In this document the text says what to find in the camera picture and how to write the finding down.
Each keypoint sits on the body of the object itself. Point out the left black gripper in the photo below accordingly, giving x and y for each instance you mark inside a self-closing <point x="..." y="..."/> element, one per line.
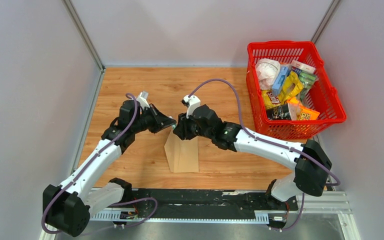
<point x="160" y="121"/>

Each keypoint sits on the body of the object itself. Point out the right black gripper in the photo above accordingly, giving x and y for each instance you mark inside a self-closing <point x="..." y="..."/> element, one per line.
<point x="182" y="129"/>

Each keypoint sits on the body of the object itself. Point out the brown paper envelope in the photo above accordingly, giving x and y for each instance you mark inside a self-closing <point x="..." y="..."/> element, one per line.
<point x="182" y="155"/>

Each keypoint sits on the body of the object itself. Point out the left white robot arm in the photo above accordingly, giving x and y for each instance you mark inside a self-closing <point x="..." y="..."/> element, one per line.
<point x="96" y="162"/>

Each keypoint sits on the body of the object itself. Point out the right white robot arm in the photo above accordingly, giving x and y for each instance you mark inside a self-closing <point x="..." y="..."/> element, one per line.
<point x="308" y="161"/>

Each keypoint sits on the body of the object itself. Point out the black snack packet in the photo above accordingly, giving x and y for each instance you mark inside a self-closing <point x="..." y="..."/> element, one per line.
<point x="280" y="112"/>

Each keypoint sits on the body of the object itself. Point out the white crumpled bag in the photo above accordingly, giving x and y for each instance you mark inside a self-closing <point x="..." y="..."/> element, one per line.
<point x="267" y="70"/>

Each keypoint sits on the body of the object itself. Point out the blue box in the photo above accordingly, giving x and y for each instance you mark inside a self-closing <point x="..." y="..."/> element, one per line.
<point x="280" y="79"/>

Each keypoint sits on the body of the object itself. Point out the orange snack bag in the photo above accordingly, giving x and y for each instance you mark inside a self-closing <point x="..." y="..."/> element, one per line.
<point x="299" y="112"/>

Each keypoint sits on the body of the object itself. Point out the yellow snack bag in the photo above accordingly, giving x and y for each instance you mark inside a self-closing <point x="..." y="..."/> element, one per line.
<point x="292" y="86"/>

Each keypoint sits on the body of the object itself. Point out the white red small box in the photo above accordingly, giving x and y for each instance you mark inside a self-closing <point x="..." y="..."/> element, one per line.
<point x="303" y="67"/>

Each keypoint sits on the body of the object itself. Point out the green packet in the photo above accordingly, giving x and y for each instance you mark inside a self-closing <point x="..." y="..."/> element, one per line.
<point x="307" y="80"/>

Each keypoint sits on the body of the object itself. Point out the red plastic basket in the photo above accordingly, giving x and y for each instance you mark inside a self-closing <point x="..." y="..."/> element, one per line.
<point x="322" y="97"/>

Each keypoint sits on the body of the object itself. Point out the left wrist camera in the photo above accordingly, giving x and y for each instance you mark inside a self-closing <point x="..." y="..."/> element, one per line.
<point x="142" y="99"/>

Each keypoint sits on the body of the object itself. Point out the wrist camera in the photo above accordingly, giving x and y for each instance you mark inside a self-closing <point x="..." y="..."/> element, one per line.
<point x="142" y="99"/>
<point x="192" y="102"/>

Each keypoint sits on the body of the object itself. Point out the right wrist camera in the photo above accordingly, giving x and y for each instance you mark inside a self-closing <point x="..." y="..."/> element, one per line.
<point x="192" y="102"/>

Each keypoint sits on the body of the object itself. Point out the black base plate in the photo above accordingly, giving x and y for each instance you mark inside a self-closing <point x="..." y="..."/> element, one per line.
<point x="203" y="203"/>

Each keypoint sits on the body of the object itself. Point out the aluminium frame rail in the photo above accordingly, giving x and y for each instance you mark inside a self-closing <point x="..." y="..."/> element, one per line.
<point x="330" y="202"/>

